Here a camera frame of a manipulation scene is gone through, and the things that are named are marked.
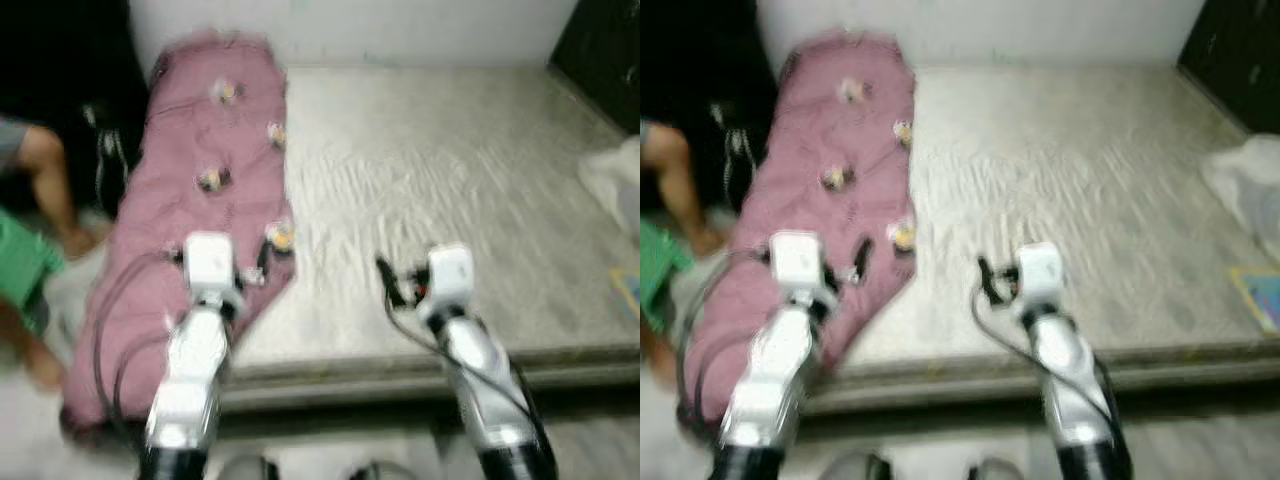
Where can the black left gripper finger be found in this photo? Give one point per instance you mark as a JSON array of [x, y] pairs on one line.
[[263, 262], [860, 262]]

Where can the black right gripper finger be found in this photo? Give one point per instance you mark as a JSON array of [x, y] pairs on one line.
[[388, 282], [988, 280]]

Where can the yellow blue children's book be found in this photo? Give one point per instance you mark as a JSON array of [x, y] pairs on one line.
[[628, 295], [1262, 298]]

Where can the white pillow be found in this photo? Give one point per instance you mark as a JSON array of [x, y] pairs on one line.
[[1250, 185], [615, 185]]

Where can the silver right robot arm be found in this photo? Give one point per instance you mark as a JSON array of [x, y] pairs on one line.
[[480, 370], [1065, 370]]

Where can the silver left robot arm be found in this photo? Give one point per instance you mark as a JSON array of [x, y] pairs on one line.
[[190, 370], [775, 370]]

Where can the white patterned mattress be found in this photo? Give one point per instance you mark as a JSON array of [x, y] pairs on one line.
[[1060, 180], [450, 180]]

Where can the purple cartoon print quilt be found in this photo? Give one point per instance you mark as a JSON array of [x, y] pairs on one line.
[[820, 130], [190, 140]]

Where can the green plastic stool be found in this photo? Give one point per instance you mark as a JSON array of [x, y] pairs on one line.
[[660, 270], [25, 265]]

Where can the grey left robot leg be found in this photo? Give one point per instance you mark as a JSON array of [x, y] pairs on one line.
[[850, 468], [248, 470]]

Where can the person in pink shirt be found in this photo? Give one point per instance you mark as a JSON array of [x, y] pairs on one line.
[[675, 170], [45, 165]]

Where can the black printed bag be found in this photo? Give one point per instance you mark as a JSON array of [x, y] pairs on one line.
[[60, 60], [690, 60]]

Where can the black tufted headboard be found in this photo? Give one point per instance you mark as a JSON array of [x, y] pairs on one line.
[[600, 50], [1235, 50]]

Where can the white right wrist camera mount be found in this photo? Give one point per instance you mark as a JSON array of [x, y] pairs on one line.
[[450, 272], [1040, 270]]

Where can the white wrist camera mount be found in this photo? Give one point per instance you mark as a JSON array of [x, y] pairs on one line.
[[798, 262], [1040, 270], [210, 262], [450, 272]]

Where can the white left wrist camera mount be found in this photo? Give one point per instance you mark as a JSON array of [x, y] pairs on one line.
[[798, 262], [210, 262]]

